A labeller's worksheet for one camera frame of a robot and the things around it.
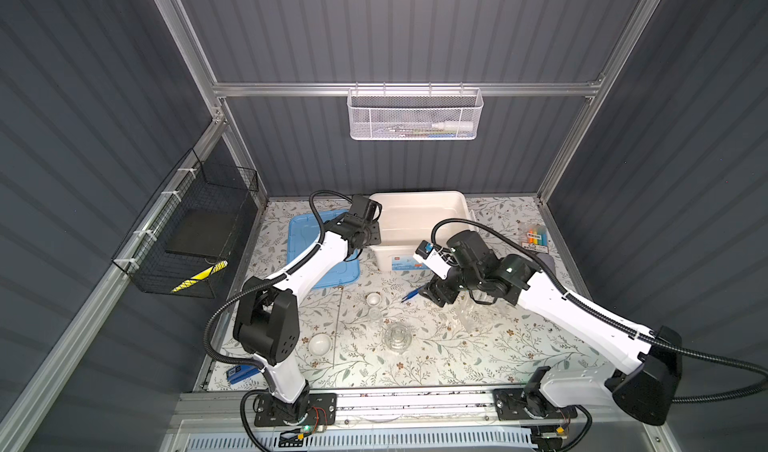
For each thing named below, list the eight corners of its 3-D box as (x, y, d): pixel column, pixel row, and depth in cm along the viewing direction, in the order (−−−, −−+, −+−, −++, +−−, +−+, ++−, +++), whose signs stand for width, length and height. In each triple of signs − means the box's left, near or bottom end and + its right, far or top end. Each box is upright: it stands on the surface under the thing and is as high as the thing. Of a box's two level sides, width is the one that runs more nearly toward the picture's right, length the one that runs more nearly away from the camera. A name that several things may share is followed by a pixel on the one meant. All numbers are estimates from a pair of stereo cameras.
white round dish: (308, 356, 84) (306, 353, 82) (311, 336, 87) (310, 333, 86) (330, 356, 84) (328, 353, 82) (332, 336, 87) (331, 333, 86)
